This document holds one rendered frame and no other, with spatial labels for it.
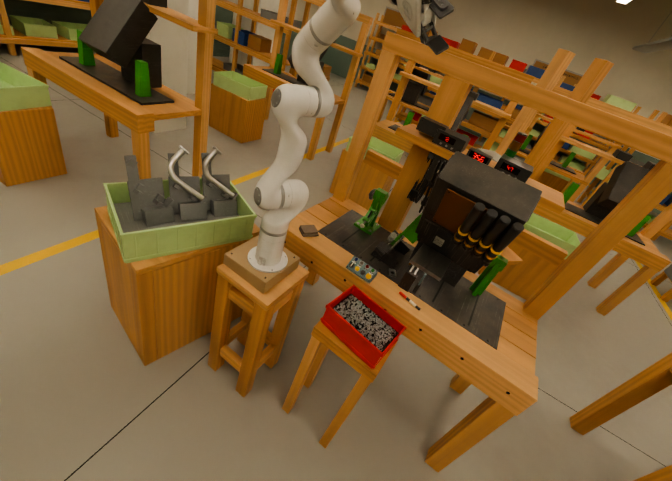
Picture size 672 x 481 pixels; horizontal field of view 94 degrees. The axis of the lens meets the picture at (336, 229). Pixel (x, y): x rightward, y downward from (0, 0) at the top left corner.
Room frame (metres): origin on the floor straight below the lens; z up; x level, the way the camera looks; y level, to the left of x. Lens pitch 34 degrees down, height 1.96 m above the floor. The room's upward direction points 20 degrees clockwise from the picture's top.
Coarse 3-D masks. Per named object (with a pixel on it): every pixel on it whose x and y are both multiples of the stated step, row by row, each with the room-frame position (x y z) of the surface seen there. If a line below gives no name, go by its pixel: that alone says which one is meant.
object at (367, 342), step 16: (352, 288) 1.13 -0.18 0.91; (336, 304) 1.04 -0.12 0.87; (352, 304) 1.07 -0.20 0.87; (368, 304) 1.09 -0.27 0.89; (336, 320) 0.94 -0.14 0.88; (352, 320) 0.97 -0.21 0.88; (368, 320) 0.99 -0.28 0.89; (384, 320) 1.04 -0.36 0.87; (352, 336) 0.89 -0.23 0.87; (368, 336) 0.92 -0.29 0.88; (384, 336) 0.95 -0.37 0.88; (368, 352) 0.85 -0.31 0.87; (384, 352) 0.83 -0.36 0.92
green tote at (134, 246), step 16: (112, 192) 1.19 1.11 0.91; (128, 192) 1.24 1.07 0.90; (112, 208) 1.03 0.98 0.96; (240, 208) 1.46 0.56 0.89; (112, 224) 1.07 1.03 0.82; (192, 224) 1.11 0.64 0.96; (208, 224) 1.17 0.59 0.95; (224, 224) 1.23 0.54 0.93; (240, 224) 1.30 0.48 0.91; (128, 240) 0.92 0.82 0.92; (144, 240) 0.96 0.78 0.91; (160, 240) 1.01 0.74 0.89; (176, 240) 1.06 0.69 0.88; (192, 240) 1.12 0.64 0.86; (208, 240) 1.18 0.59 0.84; (224, 240) 1.24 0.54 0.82; (240, 240) 1.31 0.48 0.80; (128, 256) 0.91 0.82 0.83; (144, 256) 0.96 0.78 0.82; (160, 256) 1.01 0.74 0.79
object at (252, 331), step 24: (216, 288) 1.02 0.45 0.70; (216, 312) 1.01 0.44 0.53; (264, 312) 0.92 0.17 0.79; (288, 312) 1.14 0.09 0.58; (216, 336) 1.01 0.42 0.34; (240, 336) 1.24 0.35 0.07; (264, 336) 0.96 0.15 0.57; (216, 360) 1.00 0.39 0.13; (240, 360) 0.99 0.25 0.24; (264, 360) 1.06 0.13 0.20; (240, 384) 0.93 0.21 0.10
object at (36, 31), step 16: (0, 0) 4.35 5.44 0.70; (32, 0) 4.67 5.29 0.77; (48, 0) 4.86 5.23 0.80; (64, 0) 5.10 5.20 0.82; (80, 0) 5.36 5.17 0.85; (0, 16) 4.32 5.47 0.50; (16, 16) 4.80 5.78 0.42; (0, 32) 4.30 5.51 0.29; (16, 32) 4.58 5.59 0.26; (32, 32) 4.67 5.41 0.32; (48, 32) 4.86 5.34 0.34; (64, 32) 5.14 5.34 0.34
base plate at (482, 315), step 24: (360, 216) 1.84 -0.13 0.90; (336, 240) 1.48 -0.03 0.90; (360, 240) 1.56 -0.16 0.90; (384, 240) 1.66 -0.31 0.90; (384, 264) 1.42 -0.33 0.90; (408, 264) 1.50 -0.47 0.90; (432, 288) 1.37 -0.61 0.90; (456, 288) 1.44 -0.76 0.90; (456, 312) 1.25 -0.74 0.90; (480, 312) 1.31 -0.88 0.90; (480, 336) 1.14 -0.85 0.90
